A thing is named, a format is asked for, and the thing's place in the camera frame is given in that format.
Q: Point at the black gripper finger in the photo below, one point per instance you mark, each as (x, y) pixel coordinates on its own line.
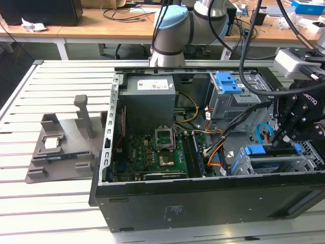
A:
(281, 111)
(298, 109)

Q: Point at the hard disk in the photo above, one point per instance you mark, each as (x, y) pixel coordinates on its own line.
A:
(256, 150)

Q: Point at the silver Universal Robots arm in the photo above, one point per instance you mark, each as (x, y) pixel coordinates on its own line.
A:
(172, 33)

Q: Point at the grey metal disk bay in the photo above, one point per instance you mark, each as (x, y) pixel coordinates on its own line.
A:
(292, 162)

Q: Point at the grey metal drive cage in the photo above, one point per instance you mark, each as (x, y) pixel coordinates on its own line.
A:
(228, 106)

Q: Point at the blue plastic drive latch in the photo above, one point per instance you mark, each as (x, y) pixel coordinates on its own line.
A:
(227, 82)

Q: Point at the small white box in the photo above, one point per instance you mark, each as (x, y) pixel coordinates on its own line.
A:
(318, 28)

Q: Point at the clear plastic bag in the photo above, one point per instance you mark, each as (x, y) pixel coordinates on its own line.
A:
(281, 23)

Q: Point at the blue cardboard box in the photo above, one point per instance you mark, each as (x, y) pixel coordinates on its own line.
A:
(307, 8)

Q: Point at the installed RAM stick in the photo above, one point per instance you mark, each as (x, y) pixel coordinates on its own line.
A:
(199, 157)

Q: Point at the grey flat tray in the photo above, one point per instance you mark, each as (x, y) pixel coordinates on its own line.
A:
(273, 10)

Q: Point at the black RAM slot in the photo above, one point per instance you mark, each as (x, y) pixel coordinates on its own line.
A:
(188, 155)

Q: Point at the black open PC case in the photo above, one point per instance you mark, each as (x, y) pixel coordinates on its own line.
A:
(203, 203)

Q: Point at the CPU socket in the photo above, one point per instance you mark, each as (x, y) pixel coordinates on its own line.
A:
(166, 159)

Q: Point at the black graphics card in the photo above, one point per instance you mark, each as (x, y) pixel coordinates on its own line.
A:
(165, 176)

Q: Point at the grey power supply unit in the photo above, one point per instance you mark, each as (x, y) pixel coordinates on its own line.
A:
(147, 106)

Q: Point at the green motherboard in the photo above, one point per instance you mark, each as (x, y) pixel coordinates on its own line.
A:
(142, 155)

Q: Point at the wooden desk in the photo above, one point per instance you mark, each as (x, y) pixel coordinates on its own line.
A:
(101, 28)
(25, 34)

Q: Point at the grey plastic parts rack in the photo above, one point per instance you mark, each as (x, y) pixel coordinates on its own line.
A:
(68, 132)

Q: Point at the blue RAM stick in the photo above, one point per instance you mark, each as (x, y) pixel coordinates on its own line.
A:
(61, 157)

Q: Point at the silver CPU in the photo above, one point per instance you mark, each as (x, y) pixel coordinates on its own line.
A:
(52, 143)

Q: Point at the large black box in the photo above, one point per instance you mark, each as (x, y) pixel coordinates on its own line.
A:
(38, 12)

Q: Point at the crumpled white paper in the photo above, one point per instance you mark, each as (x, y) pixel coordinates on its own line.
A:
(33, 25)

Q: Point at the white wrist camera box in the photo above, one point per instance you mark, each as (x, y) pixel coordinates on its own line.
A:
(289, 63)

